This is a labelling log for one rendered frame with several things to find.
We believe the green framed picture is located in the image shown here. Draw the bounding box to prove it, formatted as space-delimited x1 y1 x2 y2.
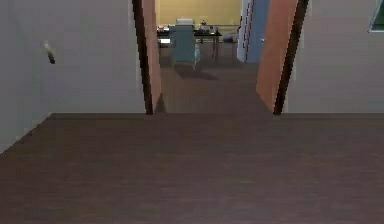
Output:
367 0 384 34

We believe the black table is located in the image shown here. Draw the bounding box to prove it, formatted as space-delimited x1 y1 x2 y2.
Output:
156 28 223 60

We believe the blue and white door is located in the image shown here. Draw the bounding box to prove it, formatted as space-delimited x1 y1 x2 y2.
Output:
236 0 271 65

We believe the blue-grey chair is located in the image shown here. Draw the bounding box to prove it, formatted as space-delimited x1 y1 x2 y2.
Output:
169 17 202 72

